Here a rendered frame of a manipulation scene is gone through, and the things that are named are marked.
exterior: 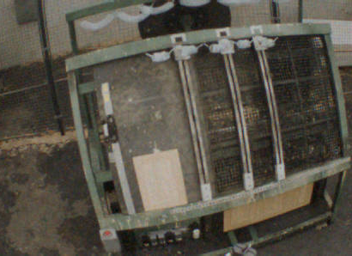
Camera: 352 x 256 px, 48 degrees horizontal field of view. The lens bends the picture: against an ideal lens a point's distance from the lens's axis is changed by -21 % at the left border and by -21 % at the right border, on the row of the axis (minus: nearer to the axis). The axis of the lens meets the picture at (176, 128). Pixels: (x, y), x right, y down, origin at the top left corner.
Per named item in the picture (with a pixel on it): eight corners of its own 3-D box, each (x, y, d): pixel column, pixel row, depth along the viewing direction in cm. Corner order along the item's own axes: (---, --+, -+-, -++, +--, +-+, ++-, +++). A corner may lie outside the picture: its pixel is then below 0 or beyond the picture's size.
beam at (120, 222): (101, 228, 343) (101, 233, 333) (97, 216, 342) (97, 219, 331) (346, 166, 367) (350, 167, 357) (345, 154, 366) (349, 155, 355)
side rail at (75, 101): (98, 216, 342) (97, 219, 331) (68, 72, 332) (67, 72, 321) (105, 215, 343) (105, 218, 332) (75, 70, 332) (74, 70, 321)
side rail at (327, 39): (339, 155, 365) (343, 157, 355) (318, 35, 355) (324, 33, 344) (345, 154, 366) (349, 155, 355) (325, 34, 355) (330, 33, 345)
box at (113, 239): (107, 253, 320) (101, 240, 309) (105, 243, 330) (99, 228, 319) (122, 252, 321) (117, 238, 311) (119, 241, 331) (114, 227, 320)
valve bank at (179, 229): (142, 258, 338) (136, 240, 324) (138, 246, 349) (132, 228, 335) (204, 246, 343) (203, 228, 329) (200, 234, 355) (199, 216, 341)
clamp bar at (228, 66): (241, 189, 348) (249, 195, 324) (212, 31, 337) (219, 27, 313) (253, 185, 349) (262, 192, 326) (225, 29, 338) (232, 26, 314)
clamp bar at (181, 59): (199, 199, 345) (205, 207, 321) (168, 37, 333) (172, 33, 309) (213, 197, 346) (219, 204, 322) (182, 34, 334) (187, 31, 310)
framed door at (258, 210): (223, 229, 397) (223, 231, 395) (223, 187, 365) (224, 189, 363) (308, 202, 407) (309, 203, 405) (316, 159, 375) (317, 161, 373)
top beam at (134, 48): (67, 72, 326) (66, 72, 316) (66, 60, 325) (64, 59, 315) (328, 34, 350) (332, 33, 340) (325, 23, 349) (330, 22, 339)
